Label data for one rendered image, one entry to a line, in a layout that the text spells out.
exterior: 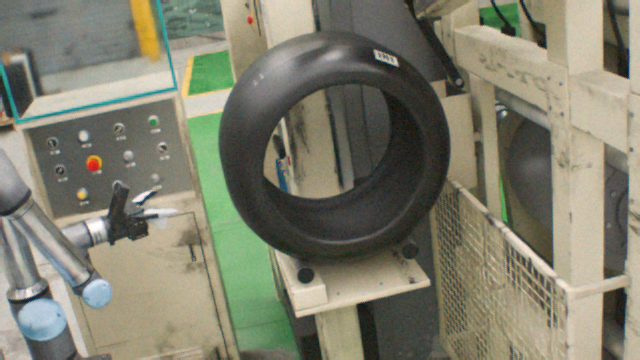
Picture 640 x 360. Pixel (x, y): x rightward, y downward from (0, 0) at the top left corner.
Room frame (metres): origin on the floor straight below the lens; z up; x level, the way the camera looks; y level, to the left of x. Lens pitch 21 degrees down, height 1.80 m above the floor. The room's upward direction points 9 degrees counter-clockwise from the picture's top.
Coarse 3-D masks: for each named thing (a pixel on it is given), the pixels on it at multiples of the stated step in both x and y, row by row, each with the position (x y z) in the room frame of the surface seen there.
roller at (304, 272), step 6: (294, 258) 1.73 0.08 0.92; (294, 264) 1.70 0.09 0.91; (300, 264) 1.68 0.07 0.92; (306, 264) 1.68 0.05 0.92; (294, 270) 1.70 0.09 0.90; (300, 270) 1.65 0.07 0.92; (306, 270) 1.65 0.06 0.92; (312, 270) 1.66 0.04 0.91; (300, 276) 1.65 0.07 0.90; (306, 276) 1.65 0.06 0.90; (312, 276) 1.65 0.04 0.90; (306, 282) 1.65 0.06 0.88
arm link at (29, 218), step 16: (0, 160) 1.62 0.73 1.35; (0, 176) 1.58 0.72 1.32; (16, 176) 1.61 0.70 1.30; (0, 192) 1.56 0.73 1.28; (16, 192) 1.58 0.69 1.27; (32, 192) 1.62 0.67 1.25; (0, 208) 1.56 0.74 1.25; (16, 208) 1.57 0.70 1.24; (32, 208) 1.60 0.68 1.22; (16, 224) 1.59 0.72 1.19; (32, 224) 1.59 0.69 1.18; (48, 224) 1.62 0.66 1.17; (32, 240) 1.60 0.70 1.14; (48, 240) 1.60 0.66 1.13; (64, 240) 1.63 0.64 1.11; (48, 256) 1.61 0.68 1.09; (64, 256) 1.61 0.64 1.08; (80, 256) 1.65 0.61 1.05; (64, 272) 1.62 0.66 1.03; (80, 272) 1.63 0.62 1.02; (96, 272) 1.67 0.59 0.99; (80, 288) 1.63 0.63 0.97; (96, 288) 1.62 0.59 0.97; (96, 304) 1.62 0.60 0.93
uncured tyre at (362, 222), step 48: (288, 48) 1.77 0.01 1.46; (336, 48) 1.69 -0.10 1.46; (384, 48) 1.74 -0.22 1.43; (240, 96) 1.71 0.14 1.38; (288, 96) 1.64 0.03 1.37; (384, 96) 1.96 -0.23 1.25; (432, 96) 1.71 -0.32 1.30; (240, 144) 1.63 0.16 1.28; (432, 144) 1.68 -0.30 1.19; (240, 192) 1.63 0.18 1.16; (288, 192) 1.93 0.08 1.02; (384, 192) 1.93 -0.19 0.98; (432, 192) 1.68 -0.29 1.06; (288, 240) 1.63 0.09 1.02; (336, 240) 1.65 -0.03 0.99; (384, 240) 1.66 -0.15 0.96
